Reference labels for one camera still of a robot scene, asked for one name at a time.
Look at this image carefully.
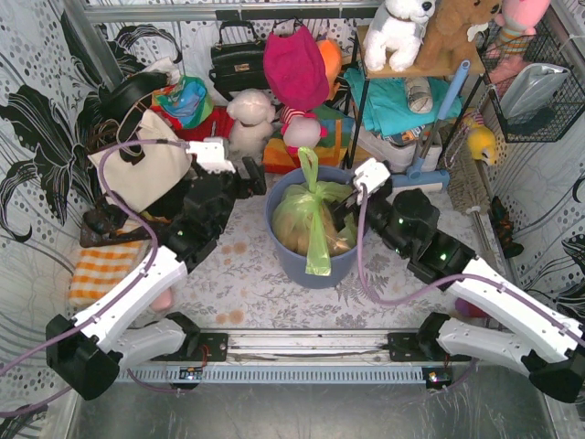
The green plastic trash bag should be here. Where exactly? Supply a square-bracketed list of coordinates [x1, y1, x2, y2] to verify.
[271, 147, 356, 274]

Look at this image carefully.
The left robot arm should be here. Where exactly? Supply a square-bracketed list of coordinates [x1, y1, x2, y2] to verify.
[45, 156, 267, 401]

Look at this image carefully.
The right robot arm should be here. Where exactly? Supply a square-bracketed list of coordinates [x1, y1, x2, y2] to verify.
[327, 183, 584, 403]

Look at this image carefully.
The rainbow striped bag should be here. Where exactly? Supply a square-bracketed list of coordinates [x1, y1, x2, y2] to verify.
[262, 105, 354, 174]

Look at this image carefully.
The blue-grey trash bin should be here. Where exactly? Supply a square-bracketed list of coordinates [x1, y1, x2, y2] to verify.
[264, 168, 357, 289]

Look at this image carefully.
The cream canvas tote bag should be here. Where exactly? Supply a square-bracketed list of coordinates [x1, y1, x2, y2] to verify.
[103, 110, 192, 212]

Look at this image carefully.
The dark brown leather bag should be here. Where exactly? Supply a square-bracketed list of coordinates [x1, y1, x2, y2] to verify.
[80, 195, 151, 249]

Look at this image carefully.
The blue floor squeegee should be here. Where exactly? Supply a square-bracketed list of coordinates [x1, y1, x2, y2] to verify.
[391, 59, 471, 193]

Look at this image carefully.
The red folded cloth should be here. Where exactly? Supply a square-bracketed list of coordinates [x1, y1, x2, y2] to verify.
[161, 106, 235, 141]

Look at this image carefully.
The white fluffy plush toy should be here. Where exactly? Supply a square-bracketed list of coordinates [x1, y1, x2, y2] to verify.
[227, 89, 276, 155]

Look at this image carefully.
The white pink-eared plush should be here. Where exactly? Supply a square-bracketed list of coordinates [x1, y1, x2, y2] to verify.
[281, 106, 328, 156]

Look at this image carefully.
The colourful scarf bundle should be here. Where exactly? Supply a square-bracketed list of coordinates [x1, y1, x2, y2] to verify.
[150, 76, 214, 130]

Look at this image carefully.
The teal folded towel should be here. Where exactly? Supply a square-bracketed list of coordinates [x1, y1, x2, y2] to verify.
[361, 78, 449, 137]

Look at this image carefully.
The black leather handbag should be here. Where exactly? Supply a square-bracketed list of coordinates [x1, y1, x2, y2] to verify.
[208, 20, 270, 102]

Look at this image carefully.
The magenta felt hat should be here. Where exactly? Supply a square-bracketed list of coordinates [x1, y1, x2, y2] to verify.
[263, 25, 329, 111]

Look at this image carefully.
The yellow plush toy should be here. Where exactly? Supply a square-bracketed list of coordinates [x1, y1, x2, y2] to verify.
[463, 112, 496, 166]

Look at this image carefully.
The patterned rolled cloth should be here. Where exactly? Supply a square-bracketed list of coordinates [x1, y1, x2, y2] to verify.
[404, 77, 433, 114]

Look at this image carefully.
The pink cylinder object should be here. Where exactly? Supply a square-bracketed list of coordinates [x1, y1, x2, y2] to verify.
[150, 287, 174, 312]

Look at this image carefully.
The wooden metal shelf rack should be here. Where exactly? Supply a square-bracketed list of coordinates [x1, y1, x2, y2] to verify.
[340, 26, 457, 168]

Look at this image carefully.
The orange plush toy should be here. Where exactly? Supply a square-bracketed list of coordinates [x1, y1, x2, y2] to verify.
[317, 39, 342, 100]

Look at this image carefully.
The orange checkered cloth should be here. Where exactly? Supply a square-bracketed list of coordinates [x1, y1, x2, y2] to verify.
[68, 241, 149, 307]

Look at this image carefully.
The brown teddy bear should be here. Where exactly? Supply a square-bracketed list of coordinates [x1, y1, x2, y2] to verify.
[415, 0, 502, 70]

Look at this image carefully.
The white grey plush dog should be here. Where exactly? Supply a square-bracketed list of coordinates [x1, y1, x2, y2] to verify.
[364, 0, 436, 72]

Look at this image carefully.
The silver foil pouch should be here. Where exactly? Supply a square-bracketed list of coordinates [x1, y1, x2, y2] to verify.
[500, 63, 571, 119]

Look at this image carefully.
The pink plush toy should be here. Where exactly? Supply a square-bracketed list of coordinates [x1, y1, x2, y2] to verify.
[485, 0, 550, 59]

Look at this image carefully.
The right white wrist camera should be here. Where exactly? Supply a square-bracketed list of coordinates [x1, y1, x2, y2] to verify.
[352, 157, 391, 205]

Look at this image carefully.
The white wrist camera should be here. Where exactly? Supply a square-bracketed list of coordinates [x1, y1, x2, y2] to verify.
[186, 137, 236, 174]
[352, 157, 391, 205]

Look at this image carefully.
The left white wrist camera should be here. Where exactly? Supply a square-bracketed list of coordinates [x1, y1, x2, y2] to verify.
[186, 137, 236, 174]

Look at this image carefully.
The metal rod handle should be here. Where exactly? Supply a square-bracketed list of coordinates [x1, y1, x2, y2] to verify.
[466, 206, 499, 259]

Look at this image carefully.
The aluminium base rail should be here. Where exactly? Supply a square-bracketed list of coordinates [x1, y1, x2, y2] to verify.
[68, 327, 561, 385]

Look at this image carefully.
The black wire basket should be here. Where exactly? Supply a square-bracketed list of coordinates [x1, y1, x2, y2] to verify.
[478, 20, 584, 144]

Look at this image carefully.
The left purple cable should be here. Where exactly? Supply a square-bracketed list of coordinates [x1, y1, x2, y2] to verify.
[0, 139, 193, 420]

